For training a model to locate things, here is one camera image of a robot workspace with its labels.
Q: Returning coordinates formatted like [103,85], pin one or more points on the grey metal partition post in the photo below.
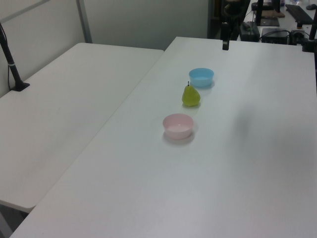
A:
[84,21]

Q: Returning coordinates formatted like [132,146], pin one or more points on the brown desk mat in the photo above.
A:
[273,13]

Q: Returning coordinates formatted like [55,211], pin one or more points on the green pear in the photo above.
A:
[190,97]

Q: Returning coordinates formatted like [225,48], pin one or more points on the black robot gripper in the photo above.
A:
[232,8]

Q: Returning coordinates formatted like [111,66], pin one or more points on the black keyboard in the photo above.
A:
[299,13]

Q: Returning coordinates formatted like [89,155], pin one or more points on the black clamp camera stand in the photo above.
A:
[309,37]

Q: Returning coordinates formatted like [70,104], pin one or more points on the black monitor stand pole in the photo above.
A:
[259,12]

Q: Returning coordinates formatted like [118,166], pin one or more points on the black electronics box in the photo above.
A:
[275,35]

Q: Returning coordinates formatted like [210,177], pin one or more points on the blue plastic bowl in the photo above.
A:
[201,77]

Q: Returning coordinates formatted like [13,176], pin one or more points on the black and green device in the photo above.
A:
[249,30]

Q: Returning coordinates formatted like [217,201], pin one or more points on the black camera stand with base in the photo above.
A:
[11,64]

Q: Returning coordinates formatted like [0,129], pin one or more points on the pink plastic bowl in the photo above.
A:
[177,126]

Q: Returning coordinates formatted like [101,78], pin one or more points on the black computer mouse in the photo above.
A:
[311,7]

